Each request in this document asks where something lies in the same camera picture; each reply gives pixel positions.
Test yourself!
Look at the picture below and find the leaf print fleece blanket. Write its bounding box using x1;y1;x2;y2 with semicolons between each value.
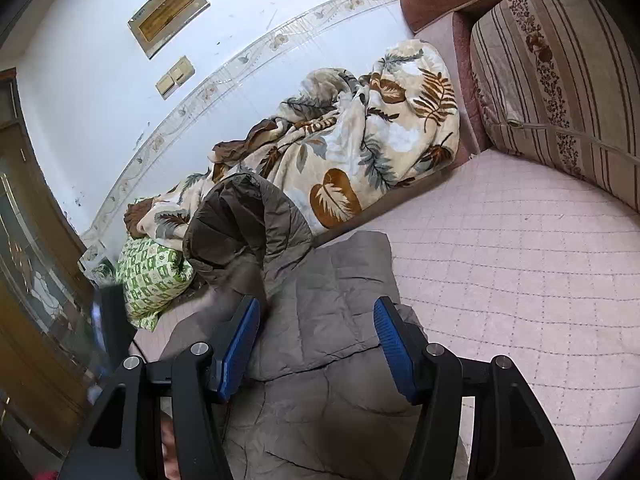
124;39;461;238

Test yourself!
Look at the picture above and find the striped floral back cushion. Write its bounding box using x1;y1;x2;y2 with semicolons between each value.
470;0;640;198

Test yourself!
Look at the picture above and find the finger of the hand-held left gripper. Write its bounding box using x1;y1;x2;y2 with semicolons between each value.
92;284;137;391

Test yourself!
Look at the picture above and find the white floral cloth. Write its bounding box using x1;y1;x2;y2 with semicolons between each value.
80;240;120;283

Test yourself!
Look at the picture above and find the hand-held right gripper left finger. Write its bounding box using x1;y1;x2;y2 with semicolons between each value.
59;296;262;480

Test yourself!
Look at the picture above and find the wooden door with glass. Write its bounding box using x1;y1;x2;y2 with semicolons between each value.
0;67;108;461

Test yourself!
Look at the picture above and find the wall electrical panel cover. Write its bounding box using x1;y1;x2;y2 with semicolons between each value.
127;0;211;60

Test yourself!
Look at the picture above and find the grey quilted down jacket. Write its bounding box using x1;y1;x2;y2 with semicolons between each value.
160;172;473;480

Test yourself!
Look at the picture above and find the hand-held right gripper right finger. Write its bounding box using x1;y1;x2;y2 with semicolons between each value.
372;296;576;480

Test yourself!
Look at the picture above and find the green patterned pillow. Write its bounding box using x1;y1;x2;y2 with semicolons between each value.
116;237;195;331

